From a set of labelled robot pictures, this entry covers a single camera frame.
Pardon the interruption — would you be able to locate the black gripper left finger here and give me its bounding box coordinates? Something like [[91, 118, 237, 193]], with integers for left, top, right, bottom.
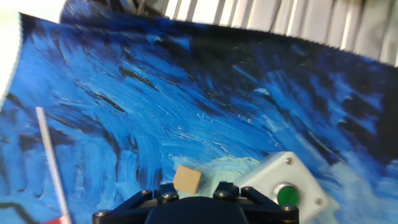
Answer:
[[92, 183, 180, 224]]

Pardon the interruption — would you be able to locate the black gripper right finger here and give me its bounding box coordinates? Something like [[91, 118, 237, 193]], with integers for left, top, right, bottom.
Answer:
[[214, 182, 300, 224]]

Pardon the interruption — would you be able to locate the small wooden block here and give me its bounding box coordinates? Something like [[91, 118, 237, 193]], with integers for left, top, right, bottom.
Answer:
[[172, 165, 203, 195]]

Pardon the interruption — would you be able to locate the white box green push button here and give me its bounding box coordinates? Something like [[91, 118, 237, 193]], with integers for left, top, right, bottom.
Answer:
[[238, 151, 329, 223]]

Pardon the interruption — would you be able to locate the large red flag white stick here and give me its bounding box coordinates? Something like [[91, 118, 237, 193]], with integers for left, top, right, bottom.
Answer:
[[35, 106, 73, 224]]

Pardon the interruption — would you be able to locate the painted blue yellow tablecloth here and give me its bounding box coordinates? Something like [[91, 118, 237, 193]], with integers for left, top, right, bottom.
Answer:
[[0, 9, 398, 224]]

